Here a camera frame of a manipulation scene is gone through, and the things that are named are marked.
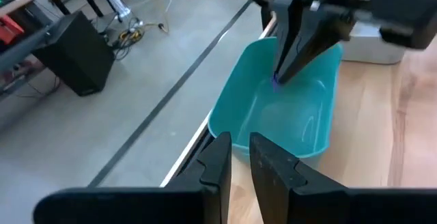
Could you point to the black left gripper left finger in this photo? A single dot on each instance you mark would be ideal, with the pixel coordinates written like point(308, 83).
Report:
point(191, 203)

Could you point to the grey workbench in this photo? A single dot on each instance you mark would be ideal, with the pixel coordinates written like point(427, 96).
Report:
point(20, 48)

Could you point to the black floor cabinet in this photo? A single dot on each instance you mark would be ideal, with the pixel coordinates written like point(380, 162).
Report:
point(75, 53)

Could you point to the white pole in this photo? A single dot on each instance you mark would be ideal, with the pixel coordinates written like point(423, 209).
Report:
point(116, 2)

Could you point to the white plastic bin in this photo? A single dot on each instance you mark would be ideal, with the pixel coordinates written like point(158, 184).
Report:
point(368, 50)

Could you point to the red toolbox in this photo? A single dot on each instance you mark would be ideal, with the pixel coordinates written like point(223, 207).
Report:
point(10, 29)

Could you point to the teal plastic bin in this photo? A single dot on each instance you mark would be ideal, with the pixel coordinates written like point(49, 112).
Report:
point(290, 121)

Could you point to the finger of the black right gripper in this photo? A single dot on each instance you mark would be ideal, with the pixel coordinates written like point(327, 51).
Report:
point(286, 22)
point(324, 32)

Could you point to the purple plastic spider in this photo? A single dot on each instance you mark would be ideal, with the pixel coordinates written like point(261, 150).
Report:
point(276, 84)

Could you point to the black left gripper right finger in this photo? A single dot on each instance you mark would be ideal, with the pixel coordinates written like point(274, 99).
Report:
point(307, 203)

